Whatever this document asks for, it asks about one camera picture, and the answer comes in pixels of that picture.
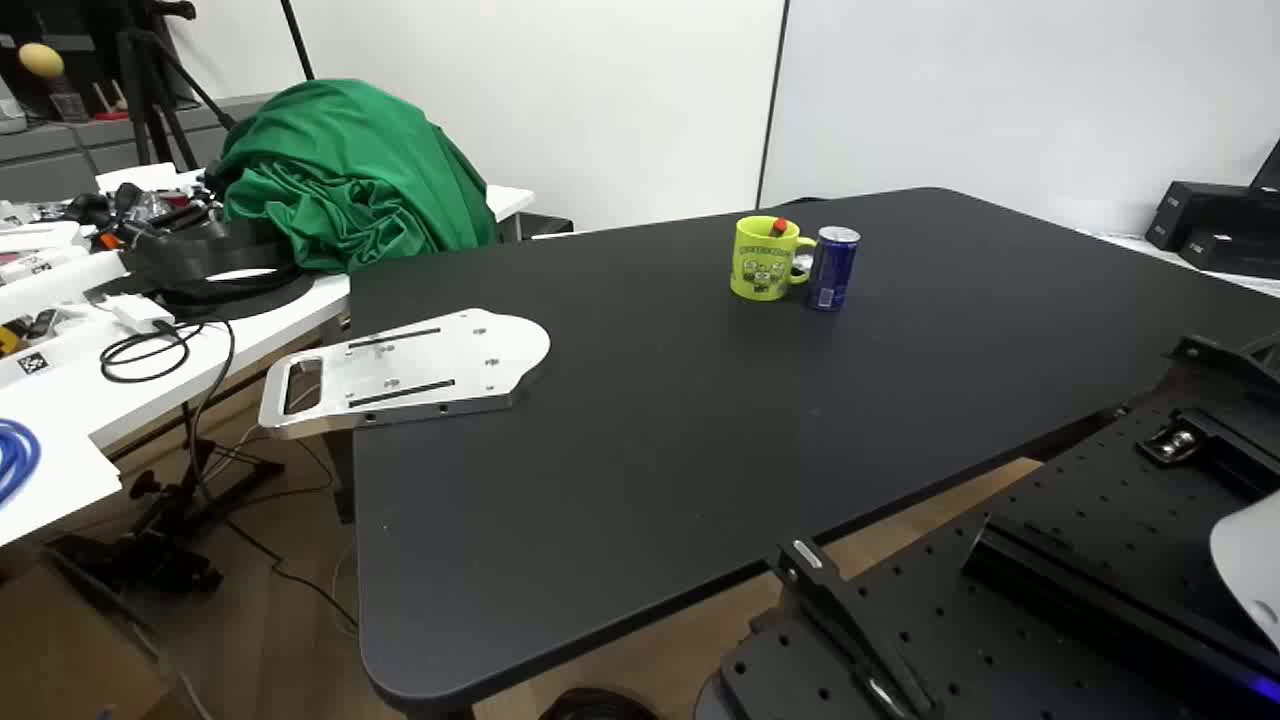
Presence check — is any yellow ball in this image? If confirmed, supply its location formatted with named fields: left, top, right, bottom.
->
left=14, top=41, right=68, bottom=84

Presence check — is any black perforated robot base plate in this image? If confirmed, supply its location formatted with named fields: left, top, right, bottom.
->
left=691, top=327, right=1280, bottom=720

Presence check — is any yellow-green cartoon mug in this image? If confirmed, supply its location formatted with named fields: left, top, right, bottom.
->
left=730, top=213, right=819, bottom=308

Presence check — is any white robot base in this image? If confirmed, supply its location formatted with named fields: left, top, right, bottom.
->
left=1204, top=488, right=1280, bottom=650

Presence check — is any white desk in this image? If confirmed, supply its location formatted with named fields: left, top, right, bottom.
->
left=0, top=160, right=541, bottom=552

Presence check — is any black desk leg stand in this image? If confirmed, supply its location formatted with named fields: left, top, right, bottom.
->
left=48, top=396, right=288, bottom=600

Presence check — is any silver metal mounting plate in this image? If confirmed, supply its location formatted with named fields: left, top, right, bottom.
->
left=258, top=303, right=555, bottom=444

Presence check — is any black equipment box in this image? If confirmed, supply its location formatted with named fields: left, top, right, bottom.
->
left=1144, top=141, right=1280, bottom=282

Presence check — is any blue drink can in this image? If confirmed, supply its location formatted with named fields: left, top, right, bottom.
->
left=807, top=218, right=865, bottom=316

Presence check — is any blue coiled cable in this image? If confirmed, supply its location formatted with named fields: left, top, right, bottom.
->
left=0, top=417, right=46, bottom=507

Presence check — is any black tripod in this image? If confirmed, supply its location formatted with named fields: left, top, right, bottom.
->
left=117, top=0, right=241, bottom=173

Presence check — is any green cloth heap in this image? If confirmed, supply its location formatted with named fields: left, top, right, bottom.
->
left=204, top=75, right=503, bottom=274

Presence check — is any black coiled cable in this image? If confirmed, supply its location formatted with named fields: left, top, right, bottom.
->
left=96, top=310, right=245, bottom=390

